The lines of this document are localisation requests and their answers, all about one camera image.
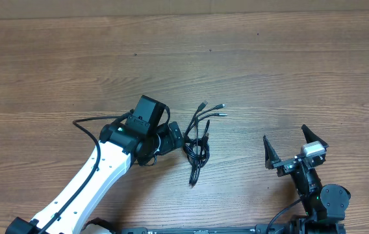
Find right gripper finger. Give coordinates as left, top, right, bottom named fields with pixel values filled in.
left=301, top=124, right=329, bottom=148
left=263, top=135, right=281, bottom=169

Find black usb cables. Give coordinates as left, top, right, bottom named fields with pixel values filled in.
left=179, top=100, right=228, bottom=189

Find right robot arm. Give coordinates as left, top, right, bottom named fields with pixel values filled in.
left=263, top=125, right=351, bottom=234

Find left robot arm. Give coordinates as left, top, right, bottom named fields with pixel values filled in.
left=6, top=96, right=184, bottom=234

